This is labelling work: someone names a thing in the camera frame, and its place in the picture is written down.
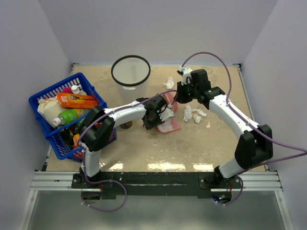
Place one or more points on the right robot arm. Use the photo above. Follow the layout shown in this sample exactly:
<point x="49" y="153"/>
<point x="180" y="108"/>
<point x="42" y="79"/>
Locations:
<point x="252" y="148"/>

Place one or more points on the pink dustpan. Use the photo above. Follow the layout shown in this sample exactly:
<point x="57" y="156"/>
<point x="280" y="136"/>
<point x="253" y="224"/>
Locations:
<point x="175" y="123"/>

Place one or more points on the yellow pink snack box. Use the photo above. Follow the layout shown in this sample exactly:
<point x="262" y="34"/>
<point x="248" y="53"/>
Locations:
<point x="76" y="140"/>

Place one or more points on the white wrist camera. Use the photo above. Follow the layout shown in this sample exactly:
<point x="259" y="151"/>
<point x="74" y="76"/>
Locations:
<point x="166" y="113"/>
<point x="185" y="72"/>

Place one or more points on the small white paper scrap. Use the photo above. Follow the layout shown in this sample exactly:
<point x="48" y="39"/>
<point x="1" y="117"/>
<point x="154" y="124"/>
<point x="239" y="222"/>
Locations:
<point x="198" y="114"/>

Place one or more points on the blue plastic basket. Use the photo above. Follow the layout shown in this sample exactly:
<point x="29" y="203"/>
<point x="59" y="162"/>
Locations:
<point x="61" y="137"/>

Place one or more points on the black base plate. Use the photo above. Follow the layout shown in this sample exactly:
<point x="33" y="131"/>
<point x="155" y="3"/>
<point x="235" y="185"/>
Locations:
<point x="109" y="185"/>

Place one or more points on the tin can with orange label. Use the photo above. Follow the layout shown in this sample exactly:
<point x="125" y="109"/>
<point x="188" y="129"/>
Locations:
<point x="126" y="125"/>

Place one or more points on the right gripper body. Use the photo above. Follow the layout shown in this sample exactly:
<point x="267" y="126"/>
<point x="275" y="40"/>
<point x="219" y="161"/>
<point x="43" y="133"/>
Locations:
<point x="187" y="92"/>

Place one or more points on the large crumpled white paper scrap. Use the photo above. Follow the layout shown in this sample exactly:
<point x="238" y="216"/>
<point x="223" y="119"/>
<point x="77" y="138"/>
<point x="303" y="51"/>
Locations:
<point x="169" y="84"/>

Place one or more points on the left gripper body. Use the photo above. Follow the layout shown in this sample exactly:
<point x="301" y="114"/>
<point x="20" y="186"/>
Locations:
<point x="154" y="121"/>

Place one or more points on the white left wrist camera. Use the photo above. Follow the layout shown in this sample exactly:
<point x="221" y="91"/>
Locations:
<point x="166" y="113"/>

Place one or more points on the beige cloth bag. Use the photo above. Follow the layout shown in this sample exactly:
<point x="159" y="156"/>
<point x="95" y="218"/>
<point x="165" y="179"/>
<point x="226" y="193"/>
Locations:
<point x="49" y="109"/>

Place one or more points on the twisted white paper scrap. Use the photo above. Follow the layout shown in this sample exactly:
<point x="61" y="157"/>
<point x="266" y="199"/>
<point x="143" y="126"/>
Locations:
<point x="187" y="115"/>

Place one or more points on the green bottle white cap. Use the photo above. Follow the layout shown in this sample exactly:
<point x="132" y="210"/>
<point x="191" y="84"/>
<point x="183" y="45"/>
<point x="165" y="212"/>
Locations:
<point x="68" y="116"/>

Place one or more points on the white pump bottle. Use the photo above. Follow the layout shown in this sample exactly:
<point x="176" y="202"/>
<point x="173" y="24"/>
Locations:
<point x="77" y="89"/>

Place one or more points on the pink hand brush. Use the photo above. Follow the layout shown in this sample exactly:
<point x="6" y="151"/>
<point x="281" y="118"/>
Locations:
<point x="169" y="97"/>

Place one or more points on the white bin with black rim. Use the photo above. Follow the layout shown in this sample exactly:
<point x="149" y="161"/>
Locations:
<point x="131" y="74"/>

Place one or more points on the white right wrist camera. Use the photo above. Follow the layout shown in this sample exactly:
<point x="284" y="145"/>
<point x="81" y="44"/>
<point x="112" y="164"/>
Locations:
<point x="185" y="72"/>

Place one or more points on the orange box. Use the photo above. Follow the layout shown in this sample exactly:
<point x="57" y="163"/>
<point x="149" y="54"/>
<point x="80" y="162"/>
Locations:
<point x="70" y="100"/>

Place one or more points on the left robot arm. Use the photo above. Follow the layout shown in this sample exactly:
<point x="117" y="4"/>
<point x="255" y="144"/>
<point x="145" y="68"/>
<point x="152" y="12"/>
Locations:
<point x="98" y="125"/>

